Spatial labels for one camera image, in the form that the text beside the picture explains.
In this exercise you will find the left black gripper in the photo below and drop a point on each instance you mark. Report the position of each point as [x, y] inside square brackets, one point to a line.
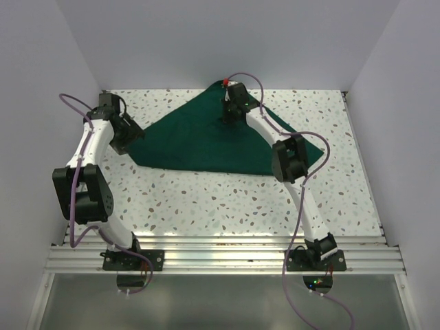
[135, 132]

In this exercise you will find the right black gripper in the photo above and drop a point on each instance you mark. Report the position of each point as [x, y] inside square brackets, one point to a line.
[227, 119]

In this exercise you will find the green surgical cloth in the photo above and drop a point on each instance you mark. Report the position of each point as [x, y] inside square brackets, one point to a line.
[194, 137]

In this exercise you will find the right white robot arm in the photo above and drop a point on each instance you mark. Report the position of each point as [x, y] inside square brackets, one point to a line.
[290, 166]

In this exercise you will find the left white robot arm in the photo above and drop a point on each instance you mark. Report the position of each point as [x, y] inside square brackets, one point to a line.
[83, 193]

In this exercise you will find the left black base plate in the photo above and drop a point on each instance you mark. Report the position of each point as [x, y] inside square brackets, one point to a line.
[122, 262]

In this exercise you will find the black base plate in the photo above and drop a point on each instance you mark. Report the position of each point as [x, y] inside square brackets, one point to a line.
[122, 262]
[299, 261]

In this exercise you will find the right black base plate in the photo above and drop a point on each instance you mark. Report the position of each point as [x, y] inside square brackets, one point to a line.
[299, 261]

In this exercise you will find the aluminium rail frame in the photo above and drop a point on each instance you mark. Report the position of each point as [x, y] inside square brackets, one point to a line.
[224, 238]

